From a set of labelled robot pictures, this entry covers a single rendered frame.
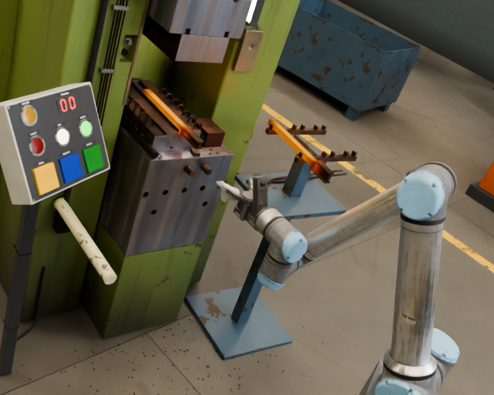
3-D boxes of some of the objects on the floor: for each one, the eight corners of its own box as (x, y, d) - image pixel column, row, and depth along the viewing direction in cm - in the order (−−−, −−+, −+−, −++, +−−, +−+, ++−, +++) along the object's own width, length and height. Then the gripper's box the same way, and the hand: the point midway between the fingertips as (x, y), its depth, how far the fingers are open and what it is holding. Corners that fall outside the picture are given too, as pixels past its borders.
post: (11, 374, 235) (52, 129, 181) (0, 377, 233) (38, 129, 179) (7, 366, 237) (46, 122, 184) (-3, 369, 235) (34, 123, 181)
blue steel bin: (391, 112, 636) (422, 47, 600) (353, 124, 575) (386, 52, 539) (301, 61, 687) (325, -2, 651) (258, 66, 626) (282, -3, 590)
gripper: (238, 234, 193) (205, 197, 205) (281, 226, 205) (247, 193, 217) (246, 212, 189) (212, 176, 201) (290, 206, 201) (255, 172, 213)
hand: (233, 178), depth 207 cm, fingers open, 13 cm apart
